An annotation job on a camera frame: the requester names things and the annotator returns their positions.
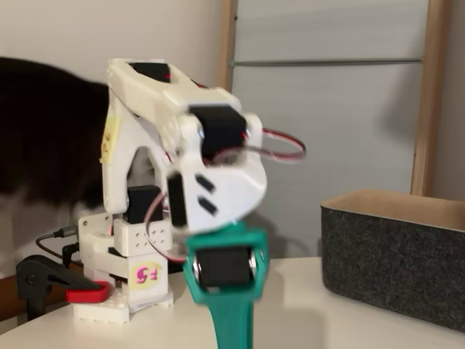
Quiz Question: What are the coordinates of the dark grey felt box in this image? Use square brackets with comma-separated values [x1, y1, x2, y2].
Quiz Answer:
[320, 188, 465, 334]

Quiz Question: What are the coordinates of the grey shelf panel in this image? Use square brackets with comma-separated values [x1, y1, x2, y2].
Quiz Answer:
[231, 0, 430, 260]

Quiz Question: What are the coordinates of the black and red table clamp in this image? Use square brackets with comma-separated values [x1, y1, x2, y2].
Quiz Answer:
[15, 254, 110, 321]

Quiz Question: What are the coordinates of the metal shelf rod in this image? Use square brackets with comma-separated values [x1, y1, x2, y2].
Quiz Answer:
[228, 57, 425, 68]

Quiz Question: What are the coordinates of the black and white cat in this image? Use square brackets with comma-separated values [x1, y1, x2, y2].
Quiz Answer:
[0, 56, 161, 279]

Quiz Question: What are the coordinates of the black power cable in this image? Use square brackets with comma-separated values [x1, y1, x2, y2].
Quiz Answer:
[60, 242, 81, 269]

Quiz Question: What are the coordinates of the black usb cable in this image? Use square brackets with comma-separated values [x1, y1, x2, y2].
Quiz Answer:
[35, 224, 80, 262]

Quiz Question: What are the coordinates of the light wooden shelf post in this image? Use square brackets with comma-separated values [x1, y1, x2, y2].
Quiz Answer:
[410, 0, 453, 197]
[217, 0, 239, 92]

